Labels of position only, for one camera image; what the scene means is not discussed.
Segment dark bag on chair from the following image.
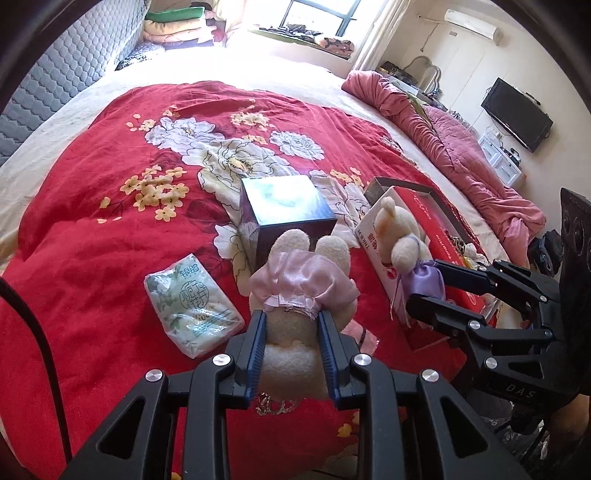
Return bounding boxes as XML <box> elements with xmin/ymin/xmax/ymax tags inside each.
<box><xmin>527</xmin><ymin>229</ymin><xmax>564</xmax><ymax>277</ymax></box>

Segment grey quilted headboard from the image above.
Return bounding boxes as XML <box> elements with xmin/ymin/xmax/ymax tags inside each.
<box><xmin>1</xmin><ymin>0</ymin><xmax>150</xmax><ymax>162</ymax></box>

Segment dark blue square box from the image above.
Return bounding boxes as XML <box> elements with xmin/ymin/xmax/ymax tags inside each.
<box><xmin>238</xmin><ymin>175</ymin><xmax>337</xmax><ymax>271</ymax></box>

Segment pink book in tray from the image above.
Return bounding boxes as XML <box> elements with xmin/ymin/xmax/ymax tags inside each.
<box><xmin>365</xmin><ymin>177</ymin><xmax>489</xmax><ymax>328</ymax></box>

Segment clothes on window sill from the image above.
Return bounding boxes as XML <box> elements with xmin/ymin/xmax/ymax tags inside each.
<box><xmin>259</xmin><ymin>24</ymin><xmax>356</xmax><ymax>59</ymax></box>

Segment right hand painted nails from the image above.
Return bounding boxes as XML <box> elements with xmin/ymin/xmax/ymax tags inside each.
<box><xmin>548</xmin><ymin>395</ymin><xmax>590</xmax><ymax>458</ymax></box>

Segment white floral fabric scrunchie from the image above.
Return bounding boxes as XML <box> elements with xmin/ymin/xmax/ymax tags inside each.
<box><xmin>449</xmin><ymin>236</ymin><xmax>490</xmax><ymax>270</ymax></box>

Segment white drawer cabinet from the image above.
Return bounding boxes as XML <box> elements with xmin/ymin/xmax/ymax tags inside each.
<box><xmin>478</xmin><ymin>135</ymin><xmax>526</xmax><ymax>190</ymax></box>

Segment beige bed sheet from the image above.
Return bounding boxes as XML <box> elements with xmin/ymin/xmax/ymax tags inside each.
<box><xmin>1</xmin><ymin>48</ymin><xmax>508</xmax><ymax>266</ymax></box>

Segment plush bear purple dress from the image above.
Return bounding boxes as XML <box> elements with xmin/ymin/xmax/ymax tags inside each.
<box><xmin>374</xmin><ymin>195</ymin><xmax>446</xmax><ymax>327</ymax></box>

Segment stack of folded blankets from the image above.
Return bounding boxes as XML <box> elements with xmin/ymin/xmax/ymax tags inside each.
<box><xmin>142</xmin><ymin>2</ymin><xmax>226</xmax><ymax>48</ymax></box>

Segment white air conditioner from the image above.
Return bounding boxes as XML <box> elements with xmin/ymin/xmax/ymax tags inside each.
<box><xmin>444</xmin><ymin>9</ymin><xmax>503</xmax><ymax>45</ymax></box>

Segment plush bear pink dress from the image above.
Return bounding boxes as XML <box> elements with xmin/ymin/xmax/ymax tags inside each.
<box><xmin>249</xmin><ymin>229</ymin><xmax>360</xmax><ymax>401</ymax></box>

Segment red floral bedspread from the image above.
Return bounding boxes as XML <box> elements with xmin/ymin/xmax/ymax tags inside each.
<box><xmin>0</xmin><ymin>80</ymin><xmax>491</xmax><ymax>480</ymax></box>

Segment heart shaped mirror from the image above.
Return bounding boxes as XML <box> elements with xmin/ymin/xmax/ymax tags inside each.
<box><xmin>403</xmin><ymin>55</ymin><xmax>442</xmax><ymax>95</ymax></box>

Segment black wall television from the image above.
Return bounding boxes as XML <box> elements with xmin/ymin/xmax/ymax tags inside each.
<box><xmin>481</xmin><ymin>78</ymin><xmax>553</xmax><ymax>153</ymax></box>

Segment red cardboard box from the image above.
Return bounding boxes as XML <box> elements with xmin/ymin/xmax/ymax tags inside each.
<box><xmin>355</xmin><ymin>186</ymin><xmax>485</xmax><ymax>326</ymax></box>

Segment pink quilted blanket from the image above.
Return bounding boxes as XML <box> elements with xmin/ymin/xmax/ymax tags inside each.
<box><xmin>342</xmin><ymin>70</ymin><xmax>546</xmax><ymax>267</ymax></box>

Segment beige curtain right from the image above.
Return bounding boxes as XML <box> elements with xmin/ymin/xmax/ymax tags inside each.
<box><xmin>352</xmin><ymin>0</ymin><xmax>414</xmax><ymax>70</ymax></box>

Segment green floral tissue pack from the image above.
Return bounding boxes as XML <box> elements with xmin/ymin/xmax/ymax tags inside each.
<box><xmin>143</xmin><ymin>254</ymin><xmax>245</xmax><ymax>359</ymax></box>

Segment black cable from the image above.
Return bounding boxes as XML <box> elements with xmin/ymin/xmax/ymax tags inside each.
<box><xmin>0</xmin><ymin>276</ymin><xmax>74</xmax><ymax>464</ymax></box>

